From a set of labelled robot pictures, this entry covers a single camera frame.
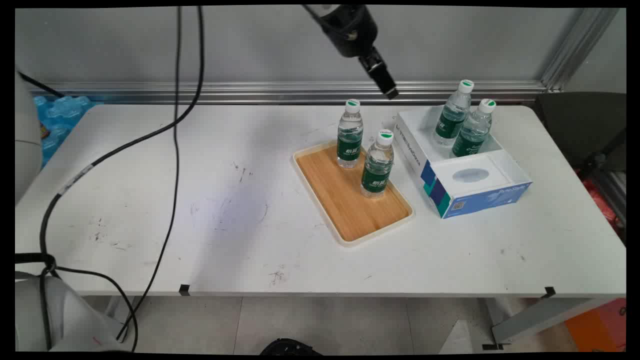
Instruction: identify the blue shrink-wrapped water bottle pack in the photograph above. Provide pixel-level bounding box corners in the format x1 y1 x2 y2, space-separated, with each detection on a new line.
34 95 105 167

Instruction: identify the thin black cable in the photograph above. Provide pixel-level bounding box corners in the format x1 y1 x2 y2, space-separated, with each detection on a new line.
116 5 183 343

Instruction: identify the slanted aluminium frame post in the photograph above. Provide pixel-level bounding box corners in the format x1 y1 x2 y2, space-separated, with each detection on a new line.
540 7 621 93

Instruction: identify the thick black cable white tag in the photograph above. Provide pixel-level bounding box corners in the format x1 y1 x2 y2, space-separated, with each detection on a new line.
39 5 206 266

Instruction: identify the red packaging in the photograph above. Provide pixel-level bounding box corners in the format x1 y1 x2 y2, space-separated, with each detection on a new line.
575 170 626 241

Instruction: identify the orange box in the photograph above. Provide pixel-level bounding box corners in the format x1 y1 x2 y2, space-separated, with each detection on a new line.
565 298 627 353

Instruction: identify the black looped cable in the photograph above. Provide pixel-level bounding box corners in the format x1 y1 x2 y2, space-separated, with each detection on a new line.
50 265 140 352

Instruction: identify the white and blue cardboard box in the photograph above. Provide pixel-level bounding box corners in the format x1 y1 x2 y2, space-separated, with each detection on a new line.
393 101 533 220

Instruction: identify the black round object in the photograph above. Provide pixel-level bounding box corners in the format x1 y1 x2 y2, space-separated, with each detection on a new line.
260 338 322 356

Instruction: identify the grey metal table leg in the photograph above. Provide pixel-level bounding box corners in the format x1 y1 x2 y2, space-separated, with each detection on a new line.
482 297 607 351

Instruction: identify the bamboo tray cream rim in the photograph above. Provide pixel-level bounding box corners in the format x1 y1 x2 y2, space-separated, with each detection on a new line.
291 140 416 248

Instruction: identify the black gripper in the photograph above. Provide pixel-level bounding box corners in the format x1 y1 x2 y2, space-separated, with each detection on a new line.
302 5 400 100

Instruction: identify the horizontal aluminium frame rail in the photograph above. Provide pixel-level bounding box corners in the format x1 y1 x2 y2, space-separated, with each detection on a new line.
30 81 549 105

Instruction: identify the clear water bottle green label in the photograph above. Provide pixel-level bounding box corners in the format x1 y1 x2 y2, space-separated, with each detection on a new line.
336 99 365 169
360 130 396 199
451 98 497 159
432 79 475 149

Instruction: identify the black strap on robot base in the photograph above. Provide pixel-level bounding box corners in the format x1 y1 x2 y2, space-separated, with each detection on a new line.
15 252 57 276

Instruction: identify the short black cable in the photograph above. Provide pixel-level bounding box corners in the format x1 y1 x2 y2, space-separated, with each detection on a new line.
17 71 65 97

